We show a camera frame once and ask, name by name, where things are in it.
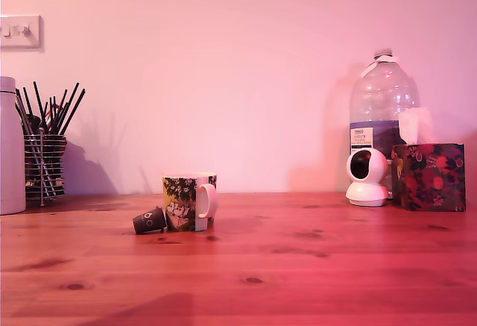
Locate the white wall switch plate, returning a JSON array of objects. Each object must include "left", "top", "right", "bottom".
[{"left": 0, "top": 14, "right": 42, "bottom": 50}]

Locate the black straw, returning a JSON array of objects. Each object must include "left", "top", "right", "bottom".
[
  {"left": 51, "top": 89, "right": 69, "bottom": 134},
  {"left": 54, "top": 82, "right": 80, "bottom": 136},
  {"left": 59, "top": 88, "right": 86, "bottom": 136},
  {"left": 33, "top": 81, "right": 48, "bottom": 132},
  {"left": 22, "top": 87, "right": 35, "bottom": 119}
]

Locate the white tissue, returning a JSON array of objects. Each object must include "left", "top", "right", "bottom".
[{"left": 397, "top": 106, "right": 434, "bottom": 145}]

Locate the yellow cartoon print mug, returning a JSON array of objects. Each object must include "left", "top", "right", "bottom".
[{"left": 161, "top": 172, "right": 219, "bottom": 233}]

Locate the small white round camera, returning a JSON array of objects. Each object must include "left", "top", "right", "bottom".
[{"left": 344, "top": 147, "right": 390, "bottom": 207}]

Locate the wire utensil basket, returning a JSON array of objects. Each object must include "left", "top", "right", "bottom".
[{"left": 23, "top": 127, "right": 68, "bottom": 207}]

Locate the floral tissue box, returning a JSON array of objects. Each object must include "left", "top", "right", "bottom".
[{"left": 391, "top": 142, "right": 467, "bottom": 213}]

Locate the white insulated bottle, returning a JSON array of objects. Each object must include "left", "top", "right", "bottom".
[{"left": 0, "top": 76, "right": 27, "bottom": 216}]

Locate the large clear water bottle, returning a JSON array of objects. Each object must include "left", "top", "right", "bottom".
[{"left": 348, "top": 47, "right": 421, "bottom": 193}]

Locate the dark coffee capsule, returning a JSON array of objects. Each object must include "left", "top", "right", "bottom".
[{"left": 132, "top": 206, "right": 168, "bottom": 236}]

